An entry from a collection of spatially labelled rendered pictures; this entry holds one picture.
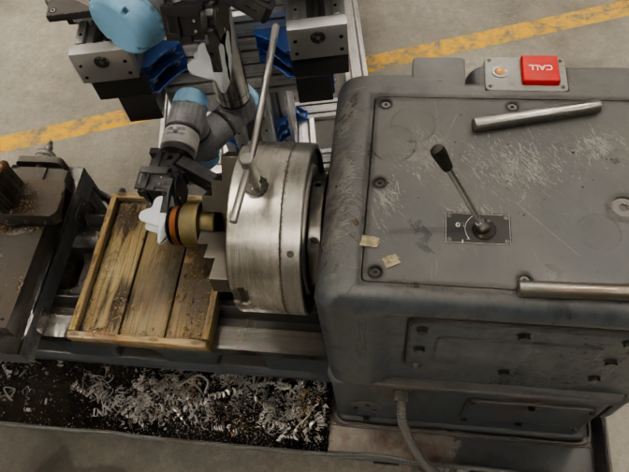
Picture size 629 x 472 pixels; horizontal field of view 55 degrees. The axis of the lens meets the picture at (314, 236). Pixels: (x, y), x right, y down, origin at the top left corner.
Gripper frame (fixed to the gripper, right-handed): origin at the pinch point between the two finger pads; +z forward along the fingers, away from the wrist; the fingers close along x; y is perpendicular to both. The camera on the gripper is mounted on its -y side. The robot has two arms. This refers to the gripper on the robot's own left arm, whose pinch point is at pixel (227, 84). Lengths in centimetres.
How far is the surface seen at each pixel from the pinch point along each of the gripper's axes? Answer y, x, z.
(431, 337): -34, 23, 31
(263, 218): -6.8, 13.5, 16.4
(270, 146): -5.7, -1.2, 12.2
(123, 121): 97, -142, 91
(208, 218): 6.3, 3.9, 24.8
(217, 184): 4.3, 1.3, 18.9
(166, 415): 25, 9, 83
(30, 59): 157, -178, 79
